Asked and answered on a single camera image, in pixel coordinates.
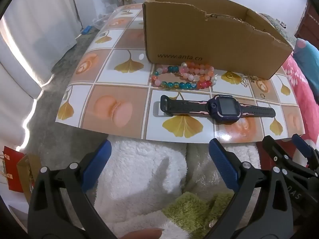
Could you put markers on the person's left hand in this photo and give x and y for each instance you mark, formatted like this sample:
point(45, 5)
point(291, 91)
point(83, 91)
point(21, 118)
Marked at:
point(142, 234)

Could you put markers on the white fluffy blanket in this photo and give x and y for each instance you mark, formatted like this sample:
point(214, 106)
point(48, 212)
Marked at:
point(139, 179)

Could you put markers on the red floral blanket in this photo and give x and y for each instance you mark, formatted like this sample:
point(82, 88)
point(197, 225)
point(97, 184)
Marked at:
point(301, 97)

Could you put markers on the blue pillow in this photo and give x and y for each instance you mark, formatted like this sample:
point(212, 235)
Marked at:
point(307, 59)

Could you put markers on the brown wooden door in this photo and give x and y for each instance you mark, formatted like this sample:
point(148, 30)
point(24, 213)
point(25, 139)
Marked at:
point(310, 22)

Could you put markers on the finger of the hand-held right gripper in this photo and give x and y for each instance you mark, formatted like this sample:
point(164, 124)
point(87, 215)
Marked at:
point(302, 145)
point(302, 191)

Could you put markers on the white curtain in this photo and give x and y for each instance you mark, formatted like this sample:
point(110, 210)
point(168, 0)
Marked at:
point(37, 29)

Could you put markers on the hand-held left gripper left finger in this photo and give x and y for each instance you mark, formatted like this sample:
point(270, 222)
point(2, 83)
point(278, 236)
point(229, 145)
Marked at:
point(97, 165)

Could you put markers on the tile patterned board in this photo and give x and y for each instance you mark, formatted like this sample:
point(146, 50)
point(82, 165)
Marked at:
point(117, 67)

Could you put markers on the grey green blanket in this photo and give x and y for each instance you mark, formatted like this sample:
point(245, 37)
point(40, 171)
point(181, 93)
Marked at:
point(279, 27)

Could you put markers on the brown cardboard box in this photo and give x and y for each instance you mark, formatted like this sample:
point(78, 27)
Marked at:
point(199, 39)

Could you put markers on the dark blue smart watch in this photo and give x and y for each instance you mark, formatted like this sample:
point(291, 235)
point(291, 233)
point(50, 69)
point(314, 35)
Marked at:
point(221, 107)

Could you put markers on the brown paper bag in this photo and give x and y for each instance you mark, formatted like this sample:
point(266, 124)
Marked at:
point(26, 176)

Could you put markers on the red gift bag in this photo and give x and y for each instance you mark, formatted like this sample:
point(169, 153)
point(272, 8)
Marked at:
point(12, 169)

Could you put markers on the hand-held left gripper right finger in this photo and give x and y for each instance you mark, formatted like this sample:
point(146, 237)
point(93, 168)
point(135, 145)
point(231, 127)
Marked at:
point(224, 165)

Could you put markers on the small blue object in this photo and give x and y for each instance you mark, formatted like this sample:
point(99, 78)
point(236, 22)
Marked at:
point(86, 29)

